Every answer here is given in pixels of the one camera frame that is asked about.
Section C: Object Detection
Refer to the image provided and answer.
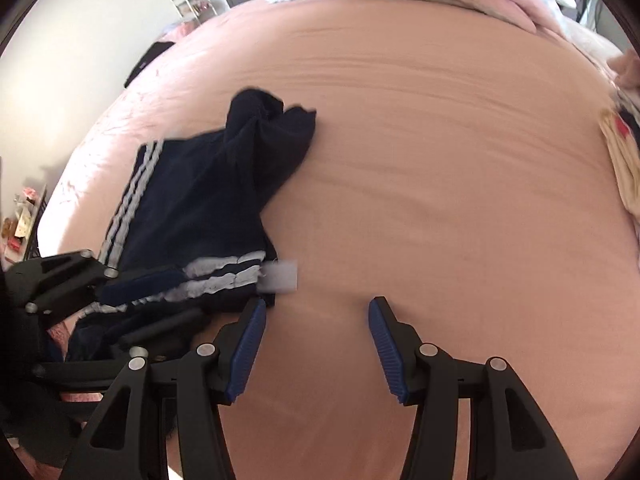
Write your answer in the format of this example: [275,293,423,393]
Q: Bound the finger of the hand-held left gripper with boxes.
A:
[32,310,207,386]
[10,250,185,321]

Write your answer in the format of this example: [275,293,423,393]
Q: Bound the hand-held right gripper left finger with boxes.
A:
[57,298,267,480]

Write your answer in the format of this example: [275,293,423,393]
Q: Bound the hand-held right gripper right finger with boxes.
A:
[369,297,581,480]

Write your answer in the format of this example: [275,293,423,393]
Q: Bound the navy striped shorts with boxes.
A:
[65,89,317,361]

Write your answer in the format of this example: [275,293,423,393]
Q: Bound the stack of folded clothes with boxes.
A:
[600,50,640,231]

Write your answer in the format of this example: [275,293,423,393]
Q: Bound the cluttered bedside shelf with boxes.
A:
[0,185,48,266]

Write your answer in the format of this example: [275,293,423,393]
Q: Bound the bed with pink sheet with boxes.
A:
[37,0,640,480]

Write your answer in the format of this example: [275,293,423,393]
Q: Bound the pale pink pillow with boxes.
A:
[565,20,623,66]

